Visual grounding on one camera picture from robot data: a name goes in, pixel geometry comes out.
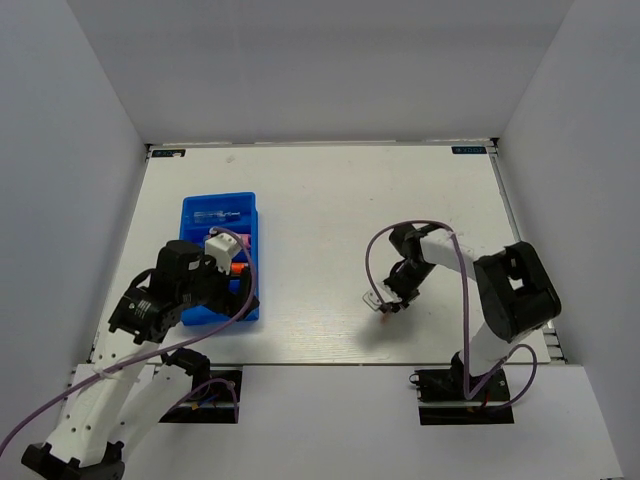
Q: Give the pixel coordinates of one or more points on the blue plastic tray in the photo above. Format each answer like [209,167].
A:
[245,203]

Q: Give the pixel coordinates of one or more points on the pink eraser-topped pen case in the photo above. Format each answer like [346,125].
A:
[245,239]

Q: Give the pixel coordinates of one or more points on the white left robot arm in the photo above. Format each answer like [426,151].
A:
[137,380]

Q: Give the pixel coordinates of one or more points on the corner label sticker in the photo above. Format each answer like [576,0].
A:
[168,153]
[469,150]

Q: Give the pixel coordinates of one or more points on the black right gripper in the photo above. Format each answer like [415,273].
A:
[406,299]

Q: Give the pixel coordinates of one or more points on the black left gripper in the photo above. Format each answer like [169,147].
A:
[229,298]

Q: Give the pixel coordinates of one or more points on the left corner label sticker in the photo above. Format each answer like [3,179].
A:
[168,153]

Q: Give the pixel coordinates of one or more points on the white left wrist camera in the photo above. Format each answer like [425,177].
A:
[223,248]

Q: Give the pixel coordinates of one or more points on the orange highlighter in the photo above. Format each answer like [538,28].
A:
[237,268]

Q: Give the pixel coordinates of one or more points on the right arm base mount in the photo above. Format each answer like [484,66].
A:
[442,403]

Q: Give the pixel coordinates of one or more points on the right corner label sticker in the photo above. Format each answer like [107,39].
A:
[469,150]

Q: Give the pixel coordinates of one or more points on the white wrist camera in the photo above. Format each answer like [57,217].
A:
[223,248]
[380,297]

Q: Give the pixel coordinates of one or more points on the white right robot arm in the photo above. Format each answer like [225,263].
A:
[506,295]

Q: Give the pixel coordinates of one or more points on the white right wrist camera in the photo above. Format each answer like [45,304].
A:
[380,297]

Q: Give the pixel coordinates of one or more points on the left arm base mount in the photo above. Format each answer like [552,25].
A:
[216,403]

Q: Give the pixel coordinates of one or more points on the clear blue-tipped pen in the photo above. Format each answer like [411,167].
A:
[216,217]

